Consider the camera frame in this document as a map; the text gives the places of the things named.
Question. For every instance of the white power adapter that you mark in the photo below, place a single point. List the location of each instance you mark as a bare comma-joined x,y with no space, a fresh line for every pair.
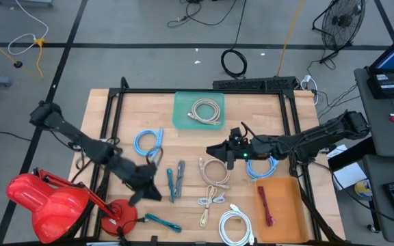
307,78

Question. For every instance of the red tool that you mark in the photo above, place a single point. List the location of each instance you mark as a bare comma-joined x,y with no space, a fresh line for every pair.
265,206

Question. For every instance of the small white paper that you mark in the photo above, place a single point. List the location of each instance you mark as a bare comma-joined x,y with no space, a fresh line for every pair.
337,152

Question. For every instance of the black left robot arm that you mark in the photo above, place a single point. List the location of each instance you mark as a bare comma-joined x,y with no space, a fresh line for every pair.
80,140

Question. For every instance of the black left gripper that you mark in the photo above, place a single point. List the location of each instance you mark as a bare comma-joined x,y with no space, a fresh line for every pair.
139,176

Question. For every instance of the black floor puck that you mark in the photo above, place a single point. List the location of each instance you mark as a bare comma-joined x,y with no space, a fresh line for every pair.
18,64

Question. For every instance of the grey desk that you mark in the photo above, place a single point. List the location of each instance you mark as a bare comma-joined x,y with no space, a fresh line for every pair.
381,136

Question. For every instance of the small black computer box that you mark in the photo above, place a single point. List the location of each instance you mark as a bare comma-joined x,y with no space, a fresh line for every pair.
386,85

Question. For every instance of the white paper sheet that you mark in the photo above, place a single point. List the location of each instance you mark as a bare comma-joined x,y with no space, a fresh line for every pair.
347,176

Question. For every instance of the red desk lamp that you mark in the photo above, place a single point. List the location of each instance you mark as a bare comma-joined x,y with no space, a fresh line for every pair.
46,205

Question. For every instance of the dark desk with keyboard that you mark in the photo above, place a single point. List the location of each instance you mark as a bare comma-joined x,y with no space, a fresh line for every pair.
375,212

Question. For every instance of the round printed disc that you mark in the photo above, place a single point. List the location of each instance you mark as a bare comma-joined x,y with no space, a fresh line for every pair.
364,188

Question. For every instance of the orange translucent plastic bin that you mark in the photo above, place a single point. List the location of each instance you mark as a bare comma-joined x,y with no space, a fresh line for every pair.
289,212

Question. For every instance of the green translucent plastic bin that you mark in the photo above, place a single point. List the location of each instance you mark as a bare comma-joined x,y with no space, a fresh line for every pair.
181,116

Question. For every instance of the black metal table frame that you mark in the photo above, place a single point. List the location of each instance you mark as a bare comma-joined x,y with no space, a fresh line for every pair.
200,90

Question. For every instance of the black floor fan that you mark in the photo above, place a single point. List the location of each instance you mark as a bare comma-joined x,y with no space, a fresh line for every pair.
342,20

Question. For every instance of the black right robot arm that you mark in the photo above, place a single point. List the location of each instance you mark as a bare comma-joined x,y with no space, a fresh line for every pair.
320,135

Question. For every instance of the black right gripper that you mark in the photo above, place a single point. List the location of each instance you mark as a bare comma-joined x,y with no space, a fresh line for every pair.
241,152

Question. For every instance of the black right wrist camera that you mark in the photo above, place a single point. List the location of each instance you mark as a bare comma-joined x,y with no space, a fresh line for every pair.
238,136

